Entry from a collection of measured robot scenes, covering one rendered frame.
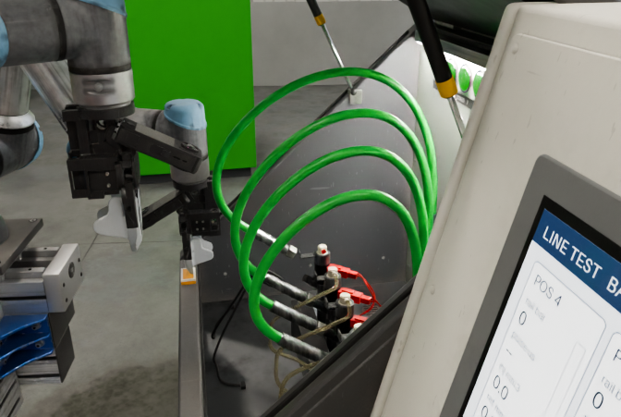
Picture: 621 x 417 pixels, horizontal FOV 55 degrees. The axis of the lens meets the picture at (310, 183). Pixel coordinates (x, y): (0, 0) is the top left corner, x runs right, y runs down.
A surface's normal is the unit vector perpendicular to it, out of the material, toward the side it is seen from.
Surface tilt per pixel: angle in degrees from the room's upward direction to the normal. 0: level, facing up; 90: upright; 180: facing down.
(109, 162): 90
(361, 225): 90
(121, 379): 0
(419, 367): 76
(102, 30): 90
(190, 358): 0
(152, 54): 90
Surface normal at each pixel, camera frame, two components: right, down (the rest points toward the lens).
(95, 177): 0.19, 0.36
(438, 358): -0.95, -0.15
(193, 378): 0.00, -0.93
